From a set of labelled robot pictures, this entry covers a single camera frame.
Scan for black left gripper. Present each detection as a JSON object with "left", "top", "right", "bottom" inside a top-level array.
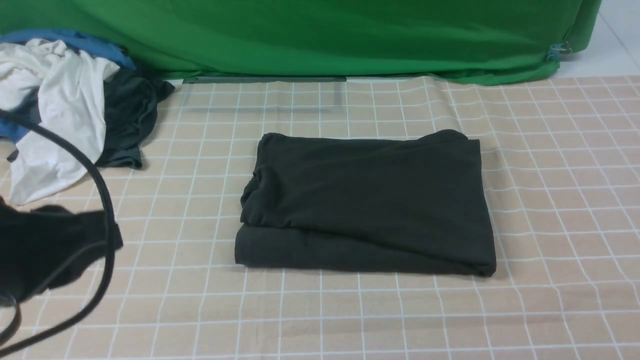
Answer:
[{"left": 0, "top": 202, "right": 124, "bottom": 306}]

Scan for dark gray long-sleeved shirt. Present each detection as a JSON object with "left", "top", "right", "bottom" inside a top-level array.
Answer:
[{"left": 234, "top": 129, "right": 498, "bottom": 277}]

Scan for white crumpled shirt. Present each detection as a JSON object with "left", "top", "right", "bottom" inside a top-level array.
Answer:
[{"left": 0, "top": 38, "right": 120, "bottom": 205}]

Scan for blue crumpled garment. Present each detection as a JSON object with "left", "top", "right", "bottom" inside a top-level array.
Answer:
[{"left": 1, "top": 29, "right": 137, "bottom": 142}]

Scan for dark teal crumpled garment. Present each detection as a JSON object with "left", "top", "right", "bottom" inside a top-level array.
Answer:
[{"left": 1, "top": 68, "right": 175, "bottom": 169}]

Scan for green backdrop cloth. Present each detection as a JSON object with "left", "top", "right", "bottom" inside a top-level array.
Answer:
[{"left": 1, "top": 0, "right": 601, "bottom": 85}]

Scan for blue binder clip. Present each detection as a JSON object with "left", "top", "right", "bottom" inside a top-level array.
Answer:
[{"left": 546, "top": 41, "right": 573, "bottom": 62}]

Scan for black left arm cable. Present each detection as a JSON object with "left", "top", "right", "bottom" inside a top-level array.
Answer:
[{"left": 0, "top": 109, "right": 117, "bottom": 357}]

